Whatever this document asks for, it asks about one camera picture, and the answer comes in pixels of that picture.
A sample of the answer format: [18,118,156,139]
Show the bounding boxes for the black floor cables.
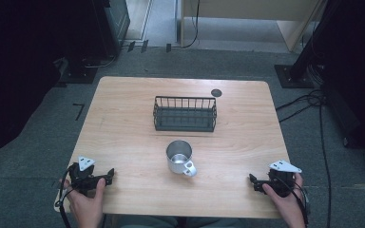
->
[275,88,333,228]

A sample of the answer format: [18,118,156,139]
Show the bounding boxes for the black hanging cable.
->
[182,0,202,49]

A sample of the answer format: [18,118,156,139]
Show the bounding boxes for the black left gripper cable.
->
[57,162,78,228]

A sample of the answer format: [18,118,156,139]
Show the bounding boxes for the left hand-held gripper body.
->
[67,155,109,196]

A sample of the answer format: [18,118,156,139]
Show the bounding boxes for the black wire basket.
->
[152,95,219,133]

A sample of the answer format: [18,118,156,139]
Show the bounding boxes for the metal mug with handle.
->
[165,140,198,178]

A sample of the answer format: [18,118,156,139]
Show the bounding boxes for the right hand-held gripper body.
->
[265,160,303,199]

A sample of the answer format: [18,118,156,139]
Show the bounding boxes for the person's left hand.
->
[62,178,107,228]

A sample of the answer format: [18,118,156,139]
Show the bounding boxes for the dark stand with base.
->
[58,0,131,86]

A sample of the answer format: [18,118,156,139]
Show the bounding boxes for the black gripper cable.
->
[274,175,310,228]
[57,162,78,228]

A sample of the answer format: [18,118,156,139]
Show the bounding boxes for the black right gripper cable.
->
[274,175,310,228]

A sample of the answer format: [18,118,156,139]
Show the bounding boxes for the light wooden cabinet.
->
[180,0,328,53]

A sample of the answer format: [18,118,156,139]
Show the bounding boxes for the black stand with base plate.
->
[273,0,340,89]

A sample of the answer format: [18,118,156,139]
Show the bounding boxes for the person's right hand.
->
[261,173,307,228]

